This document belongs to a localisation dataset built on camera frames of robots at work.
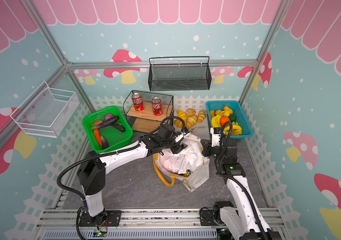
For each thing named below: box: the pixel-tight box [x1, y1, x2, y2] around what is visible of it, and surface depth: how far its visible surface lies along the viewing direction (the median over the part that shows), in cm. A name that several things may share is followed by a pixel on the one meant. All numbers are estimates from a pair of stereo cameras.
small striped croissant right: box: [197, 109, 207, 123], surface depth 118 cm
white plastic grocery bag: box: [159, 141, 204, 175], surface depth 77 cm
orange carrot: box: [94, 129, 102, 146], surface depth 107 cm
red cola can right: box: [151, 96, 163, 116], surface depth 92 cm
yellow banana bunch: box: [211, 114, 243, 136], surface depth 103 cm
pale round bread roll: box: [186, 108, 196, 116], surface depth 119 cm
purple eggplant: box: [96, 116, 119, 129], surface depth 111 cm
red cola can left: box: [131, 92, 144, 112], surface depth 96 cm
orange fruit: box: [219, 115, 231, 127], surface depth 105 cm
